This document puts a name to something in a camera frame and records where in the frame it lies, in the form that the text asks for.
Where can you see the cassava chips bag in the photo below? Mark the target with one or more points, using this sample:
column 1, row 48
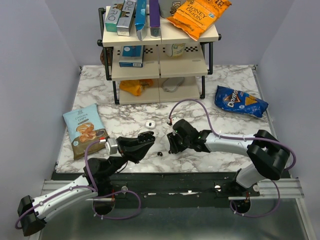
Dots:
column 84, row 126

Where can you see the teal RiO box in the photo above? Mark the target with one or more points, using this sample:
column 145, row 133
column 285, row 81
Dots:
column 113, row 15

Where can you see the grey printed pouch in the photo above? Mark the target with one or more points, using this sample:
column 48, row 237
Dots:
column 169, row 7

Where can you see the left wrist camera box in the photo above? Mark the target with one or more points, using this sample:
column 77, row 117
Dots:
column 110, row 144

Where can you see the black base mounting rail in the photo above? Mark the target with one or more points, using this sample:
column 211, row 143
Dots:
column 177, row 190

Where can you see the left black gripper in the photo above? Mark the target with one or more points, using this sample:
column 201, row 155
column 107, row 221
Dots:
column 131, row 150

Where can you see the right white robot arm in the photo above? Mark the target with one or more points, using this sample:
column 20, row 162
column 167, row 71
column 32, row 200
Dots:
column 268, row 157

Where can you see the cream printed mug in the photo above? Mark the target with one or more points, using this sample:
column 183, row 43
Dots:
column 174, row 50

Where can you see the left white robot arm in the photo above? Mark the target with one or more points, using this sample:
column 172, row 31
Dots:
column 95, row 183

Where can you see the beige three-tier shelf rack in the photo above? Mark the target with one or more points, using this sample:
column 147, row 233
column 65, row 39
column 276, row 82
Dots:
column 194, row 64

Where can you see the blue white box middle shelf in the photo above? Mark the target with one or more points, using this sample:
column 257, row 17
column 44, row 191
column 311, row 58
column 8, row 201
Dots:
column 131, row 56

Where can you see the white earbud charging case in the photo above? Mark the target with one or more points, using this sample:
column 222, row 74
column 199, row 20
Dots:
column 150, row 124

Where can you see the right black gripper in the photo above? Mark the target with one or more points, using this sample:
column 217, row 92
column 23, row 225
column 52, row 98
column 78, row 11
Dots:
column 173, row 145

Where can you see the aluminium extrusion rail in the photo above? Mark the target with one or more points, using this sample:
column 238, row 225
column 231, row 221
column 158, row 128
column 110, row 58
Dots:
column 288, row 188

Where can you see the blue tall carton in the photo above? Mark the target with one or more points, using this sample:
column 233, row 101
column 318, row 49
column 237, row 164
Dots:
column 141, row 19

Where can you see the purple tall box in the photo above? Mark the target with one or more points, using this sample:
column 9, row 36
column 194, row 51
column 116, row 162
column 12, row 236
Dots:
column 154, row 19

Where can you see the orange snack bag bottom shelf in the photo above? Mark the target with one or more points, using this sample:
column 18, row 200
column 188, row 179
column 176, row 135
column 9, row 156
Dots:
column 135, row 87

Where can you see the brown object behind rack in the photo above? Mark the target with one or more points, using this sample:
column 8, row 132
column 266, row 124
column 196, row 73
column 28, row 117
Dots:
column 104, row 56

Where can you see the blue Doritos chip bag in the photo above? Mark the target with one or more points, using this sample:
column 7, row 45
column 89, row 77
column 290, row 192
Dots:
column 239, row 102

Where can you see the orange honey dijon chip bag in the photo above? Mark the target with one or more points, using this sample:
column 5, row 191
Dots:
column 195, row 17

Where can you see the silver RiO box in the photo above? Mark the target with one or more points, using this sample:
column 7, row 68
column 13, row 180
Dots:
column 125, row 20

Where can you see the black earbud charging case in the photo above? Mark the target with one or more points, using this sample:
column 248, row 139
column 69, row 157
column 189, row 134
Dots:
column 145, row 137

